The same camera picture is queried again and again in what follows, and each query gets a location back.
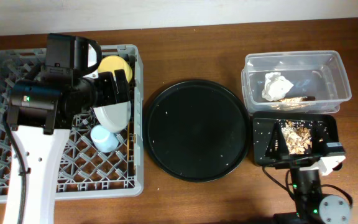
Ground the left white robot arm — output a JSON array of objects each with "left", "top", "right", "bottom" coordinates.
[{"left": 3, "top": 34, "right": 131, "bottom": 223}]

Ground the brown wooden chopstick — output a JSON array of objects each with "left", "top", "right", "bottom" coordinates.
[
  {"left": 126, "top": 123, "right": 131, "bottom": 163},
  {"left": 132, "top": 134, "right": 137, "bottom": 174}
]

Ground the yellow bowl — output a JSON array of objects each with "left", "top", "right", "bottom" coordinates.
[{"left": 98, "top": 55, "right": 133, "bottom": 83}]

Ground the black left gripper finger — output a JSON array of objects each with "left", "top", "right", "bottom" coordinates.
[
  {"left": 99, "top": 72, "right": 116, "bottom": 106},
  {"left": 114, "top": 69, "right": 130, "bottom": 103}
]

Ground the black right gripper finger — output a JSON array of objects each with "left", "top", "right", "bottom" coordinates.
[
  {"left": 265, "top": 123, "right": 289, "bottom": 157},
  {"left": 311, "top": 121, "right": 326, "bottom": 155}
]

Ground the light blue plastic cup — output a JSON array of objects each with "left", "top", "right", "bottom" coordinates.
[{"left": 90, "top": 124, "right": 119, "bottom": 153}]

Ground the round black tray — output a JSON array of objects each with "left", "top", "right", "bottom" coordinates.
[{"left": 142, "top": 80, "right": 251, "bottom": 182}]

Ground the grey plastic dishwasher rack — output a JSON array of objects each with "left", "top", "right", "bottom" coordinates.
[{"left": 0, "top": 44, "right": 144, "bottom": 203}]

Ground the grey round plate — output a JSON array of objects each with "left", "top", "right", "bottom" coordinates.
[{"left": 93, "top": 101, "right": 131, "bottom": 133}]

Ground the clear plastic bin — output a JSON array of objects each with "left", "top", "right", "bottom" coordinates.
[{"left": 241, "top": 50, "right": 352, "bottom": 114}]

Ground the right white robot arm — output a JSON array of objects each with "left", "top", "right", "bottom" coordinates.
[{"left": 268, "top": 120, "right": 353, "bottom": 223}]

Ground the food scraps pile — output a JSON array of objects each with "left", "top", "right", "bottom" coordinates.
[{"left": 281, "top": 120, "right": 312, "bottom": 155}]

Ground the black rectangular tray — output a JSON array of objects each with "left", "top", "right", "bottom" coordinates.
[{"left": 253, "top": 111, "right": 339, "bottom": 166}]

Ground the white paper napkin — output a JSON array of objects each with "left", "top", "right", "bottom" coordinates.
[{"left": 262, "top": 72, "right": 294, "bottom": 101}]

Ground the gold foil snack wrapper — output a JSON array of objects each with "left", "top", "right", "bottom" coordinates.
[{"left": 272, "top": 96, "right": 316, "bottom": 110}]

